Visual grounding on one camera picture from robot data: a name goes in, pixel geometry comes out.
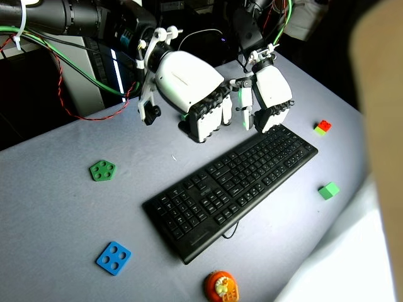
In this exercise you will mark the orange round toy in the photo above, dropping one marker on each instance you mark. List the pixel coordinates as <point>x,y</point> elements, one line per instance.
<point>220,286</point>

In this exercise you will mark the grey tablecloth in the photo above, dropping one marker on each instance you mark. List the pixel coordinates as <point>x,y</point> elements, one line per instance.
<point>63,204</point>

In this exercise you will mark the tan blurred panel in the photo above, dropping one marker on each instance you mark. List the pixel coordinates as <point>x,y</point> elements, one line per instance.
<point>382,110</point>

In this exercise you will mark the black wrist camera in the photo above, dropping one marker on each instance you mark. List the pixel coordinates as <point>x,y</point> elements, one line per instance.
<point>152,114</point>

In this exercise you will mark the green cube block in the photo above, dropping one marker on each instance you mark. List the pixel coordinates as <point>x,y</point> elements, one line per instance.
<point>328,190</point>

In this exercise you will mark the green pentagon holed block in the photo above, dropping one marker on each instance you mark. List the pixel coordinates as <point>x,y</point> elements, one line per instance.
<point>102,170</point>

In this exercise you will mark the black computer keyboard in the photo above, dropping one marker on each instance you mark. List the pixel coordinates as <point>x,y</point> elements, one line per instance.
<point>233,188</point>

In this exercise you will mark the blue square holed block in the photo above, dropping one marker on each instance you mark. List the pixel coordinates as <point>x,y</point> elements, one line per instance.
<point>113,258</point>

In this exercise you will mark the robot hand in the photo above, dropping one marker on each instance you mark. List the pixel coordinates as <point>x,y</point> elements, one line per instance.
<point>272,88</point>
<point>185,81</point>

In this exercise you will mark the black computer case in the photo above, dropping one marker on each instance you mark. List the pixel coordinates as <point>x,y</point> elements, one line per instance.
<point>105,63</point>

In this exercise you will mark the red toy brick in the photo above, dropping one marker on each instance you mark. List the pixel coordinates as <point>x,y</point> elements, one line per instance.
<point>324,125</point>

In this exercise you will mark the light green toy brick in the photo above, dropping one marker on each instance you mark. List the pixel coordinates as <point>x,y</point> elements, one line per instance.
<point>320,131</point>

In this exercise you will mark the white zip tie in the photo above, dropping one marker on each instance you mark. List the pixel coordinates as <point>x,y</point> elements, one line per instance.
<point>21,28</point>

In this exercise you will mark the white fabric bundle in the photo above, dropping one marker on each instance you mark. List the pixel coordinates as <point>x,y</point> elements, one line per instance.
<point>303,19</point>

